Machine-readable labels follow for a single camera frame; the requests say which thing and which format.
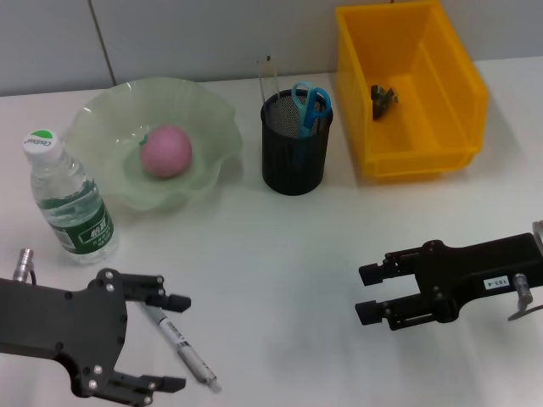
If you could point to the pink peach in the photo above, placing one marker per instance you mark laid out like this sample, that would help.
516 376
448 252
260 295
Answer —
167 152

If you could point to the black mesh pen cup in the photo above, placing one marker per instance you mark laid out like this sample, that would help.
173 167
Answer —
292 165

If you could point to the blue capped scissors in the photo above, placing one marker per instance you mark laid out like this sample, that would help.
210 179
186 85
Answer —
311 106

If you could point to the pale green glass fruit plate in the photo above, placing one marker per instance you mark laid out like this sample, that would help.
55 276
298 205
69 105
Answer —
203 127

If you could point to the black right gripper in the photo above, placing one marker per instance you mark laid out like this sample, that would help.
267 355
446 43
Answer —
479 271

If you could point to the clear plastic ruler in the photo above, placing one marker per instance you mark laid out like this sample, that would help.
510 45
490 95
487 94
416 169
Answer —
268 80

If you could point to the clear green-label water bottle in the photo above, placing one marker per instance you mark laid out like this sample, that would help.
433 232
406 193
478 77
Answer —
68 191

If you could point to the yellow plastic storage bin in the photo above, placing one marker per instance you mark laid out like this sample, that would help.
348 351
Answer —
424 127

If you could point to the grey clear pen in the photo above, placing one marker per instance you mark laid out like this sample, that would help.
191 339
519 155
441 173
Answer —
191 352

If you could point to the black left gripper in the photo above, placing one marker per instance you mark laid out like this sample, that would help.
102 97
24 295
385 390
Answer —
63 326

